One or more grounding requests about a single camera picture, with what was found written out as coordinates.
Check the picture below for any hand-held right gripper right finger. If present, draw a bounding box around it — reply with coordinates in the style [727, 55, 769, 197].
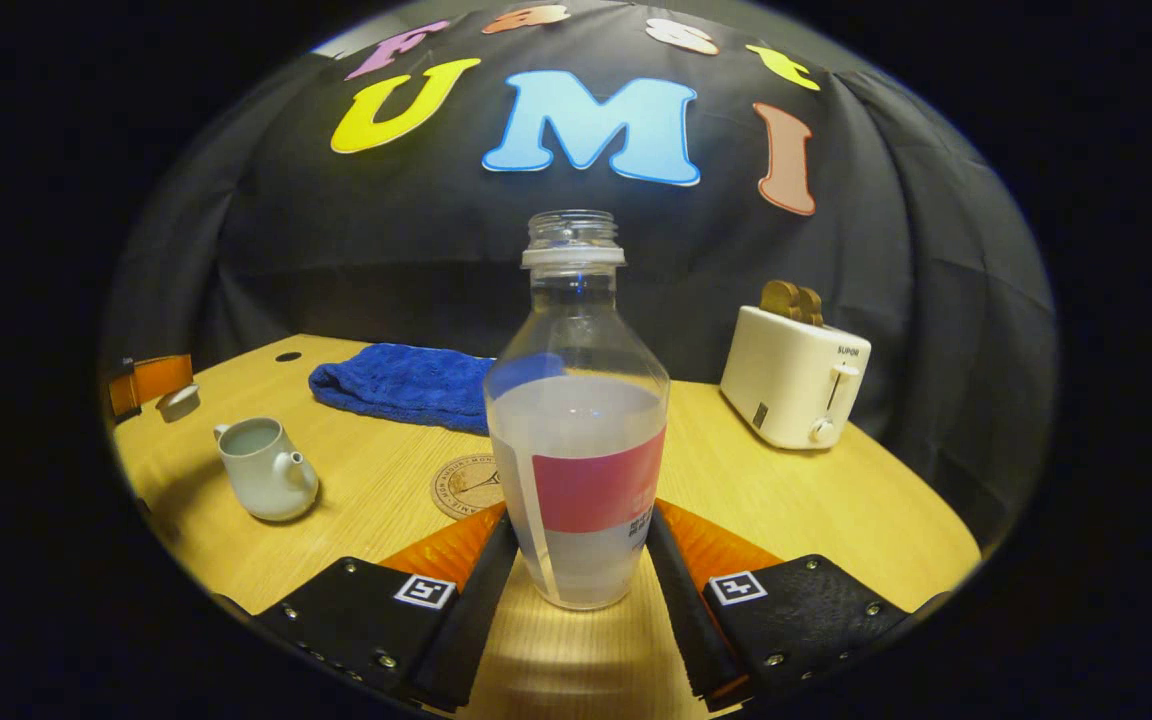
[644, 498, 952, 713]

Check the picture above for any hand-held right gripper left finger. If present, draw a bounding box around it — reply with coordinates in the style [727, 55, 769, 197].
[254, 503, 520, 713]

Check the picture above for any white teacup lid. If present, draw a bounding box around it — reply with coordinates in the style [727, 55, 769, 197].
[155, 383, 202, 423]

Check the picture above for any round brown coaster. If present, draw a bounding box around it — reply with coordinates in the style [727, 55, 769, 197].
[430, 454, 507, 521]

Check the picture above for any white ceramic teacup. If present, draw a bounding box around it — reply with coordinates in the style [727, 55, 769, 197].
[213, 416, 320, 523]

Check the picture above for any clear plastic water bottle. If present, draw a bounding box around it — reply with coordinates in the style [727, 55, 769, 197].
[483, 209, 671, 611]

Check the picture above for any blue towel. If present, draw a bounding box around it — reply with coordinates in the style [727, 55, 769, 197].
[308, 343, 497, 436]

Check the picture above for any white toaster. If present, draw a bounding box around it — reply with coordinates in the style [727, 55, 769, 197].
[719, 305, 873, 451]

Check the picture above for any black backdrop cloth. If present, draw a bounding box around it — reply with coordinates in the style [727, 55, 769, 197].
[101, 0, 1059, 546]

